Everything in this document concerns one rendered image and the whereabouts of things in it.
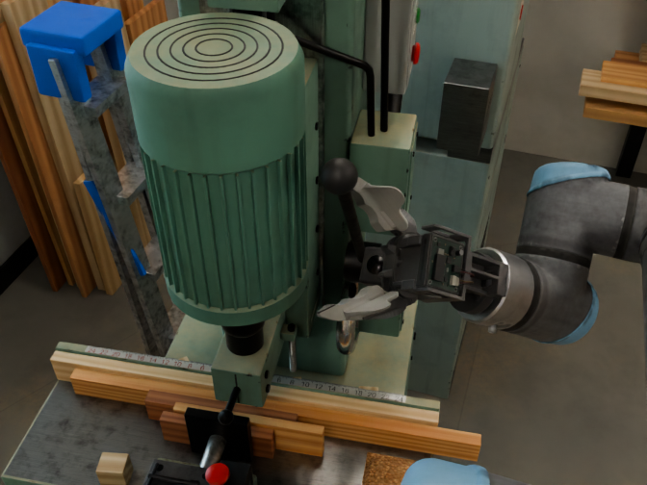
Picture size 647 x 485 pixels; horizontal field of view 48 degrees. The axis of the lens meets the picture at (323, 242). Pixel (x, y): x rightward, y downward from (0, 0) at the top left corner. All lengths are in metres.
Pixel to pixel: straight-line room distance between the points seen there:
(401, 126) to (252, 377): 0.39
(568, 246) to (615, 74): 1.86
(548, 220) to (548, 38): 2.27
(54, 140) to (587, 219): 1.76
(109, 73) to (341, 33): 0.99
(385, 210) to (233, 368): 0.33
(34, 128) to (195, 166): 1.65
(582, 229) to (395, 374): 0.53
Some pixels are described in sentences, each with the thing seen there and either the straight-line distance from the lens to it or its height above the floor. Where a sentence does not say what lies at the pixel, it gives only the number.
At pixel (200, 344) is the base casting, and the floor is 0.80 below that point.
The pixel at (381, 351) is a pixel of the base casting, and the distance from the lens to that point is 1.35.
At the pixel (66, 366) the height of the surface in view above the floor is 0.94.
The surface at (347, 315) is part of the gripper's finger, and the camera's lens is 0.75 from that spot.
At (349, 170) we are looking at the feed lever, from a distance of 0.67.
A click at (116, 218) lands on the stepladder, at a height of 0.70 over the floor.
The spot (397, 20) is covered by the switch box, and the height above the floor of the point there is 1.43.
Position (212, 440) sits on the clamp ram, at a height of 0.96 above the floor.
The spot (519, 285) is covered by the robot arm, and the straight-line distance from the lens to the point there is 0.84.
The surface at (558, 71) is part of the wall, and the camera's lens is 3.20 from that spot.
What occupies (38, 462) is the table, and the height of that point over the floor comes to 0.90.
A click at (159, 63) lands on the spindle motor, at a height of 1.50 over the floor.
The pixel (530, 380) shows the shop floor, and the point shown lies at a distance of 2.42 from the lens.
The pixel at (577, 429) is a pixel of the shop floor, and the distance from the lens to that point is 2.34.
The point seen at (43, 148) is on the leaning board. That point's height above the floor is 0.60.
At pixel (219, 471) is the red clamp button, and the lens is 0.95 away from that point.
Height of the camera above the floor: 1.83
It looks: 41 degrees down
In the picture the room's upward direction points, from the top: straight up
